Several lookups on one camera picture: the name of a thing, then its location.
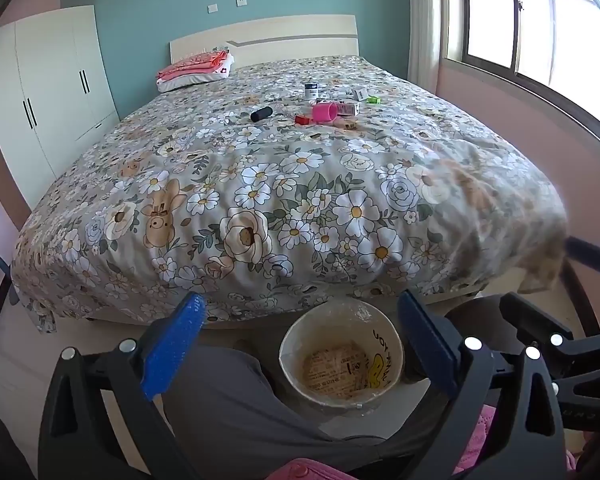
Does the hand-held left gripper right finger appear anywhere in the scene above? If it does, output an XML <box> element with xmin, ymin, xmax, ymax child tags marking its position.
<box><xmin>397</xmin><ymin>289</ymin><xmax>566</xmax><ymax>480</ymax></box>

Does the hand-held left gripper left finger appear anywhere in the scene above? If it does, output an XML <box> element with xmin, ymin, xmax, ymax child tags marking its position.
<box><xmin>39</xmin><ymin>291</ymin><xmax>206</xmax><ymax>480</ymax></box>

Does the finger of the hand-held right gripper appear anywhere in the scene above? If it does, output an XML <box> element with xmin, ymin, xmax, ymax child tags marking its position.
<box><xmin>566</xmin><ymin>236</ymin><xmax>600</xmax><ymax>273</ymax></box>
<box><xmin>500</xmin><ymin>292</ymin><xmax>576</xmax><ymax>356</ymax></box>

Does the clear plastic bin liner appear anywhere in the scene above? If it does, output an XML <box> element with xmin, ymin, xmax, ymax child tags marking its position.
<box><xmin>281</xmin><ymin>299</ymin><xmax>404</xmax><ymax>411</ymax></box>

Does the white trash bin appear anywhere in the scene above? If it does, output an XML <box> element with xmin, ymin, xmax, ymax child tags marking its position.
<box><xmin>279</xmin><ymin>297</ymin><xmax>406</xmax><ymax>411</ymax></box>

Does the person's grey trouser leg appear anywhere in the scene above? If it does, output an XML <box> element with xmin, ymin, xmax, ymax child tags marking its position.
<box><xmin>160</xmin><ymin>347</ymin><xmax>431</xmax><ymax>461</ymax></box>

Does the pink quilted jacket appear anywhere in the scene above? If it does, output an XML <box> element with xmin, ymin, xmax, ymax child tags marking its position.
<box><xmin>265</xmin><ymin>405</ymin><xmax>501</xmax><ymax>480</ymax></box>

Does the floral printed blanket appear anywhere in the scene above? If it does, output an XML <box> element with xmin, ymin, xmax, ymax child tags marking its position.
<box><xmin>11</xmin><ymin>55</ymin><xmax>568</xmax><ymax>333</ymax></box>

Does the window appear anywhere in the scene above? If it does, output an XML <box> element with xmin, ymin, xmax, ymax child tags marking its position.
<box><xmin>442</xmin><ymin>0</ymin><xmax>600</xmax><ymax>146</ymax></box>

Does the white pillow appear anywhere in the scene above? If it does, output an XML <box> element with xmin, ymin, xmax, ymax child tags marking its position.
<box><xmin>157</xmin><ymin>71</ymin><xmax>231</xmax><ymax>93</ymax></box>

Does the pink folded pillow stack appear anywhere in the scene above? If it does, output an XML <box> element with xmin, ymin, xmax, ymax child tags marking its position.
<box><xmin>156</xmin><ymin>50</ymin><xmax>233</xmax><ymax>82</ymax></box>

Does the white wardrobe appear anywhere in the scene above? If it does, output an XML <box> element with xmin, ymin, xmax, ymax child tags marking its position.
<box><xmin>0</xmin><ymin>5</ymin><xmax>121</xmax><ymax>196</ymax></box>

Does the cream curtain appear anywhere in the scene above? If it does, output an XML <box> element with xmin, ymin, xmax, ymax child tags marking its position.
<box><xmin>407</xmin><ymin>0</ymin><xmax>453</xmax><ymax>96</ymax></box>

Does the cream bed headboard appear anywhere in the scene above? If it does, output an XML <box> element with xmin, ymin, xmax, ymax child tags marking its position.
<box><xmin>169</xmin><ymin>15</ymin><xmax>358</xmax><ymax>68</ymax></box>

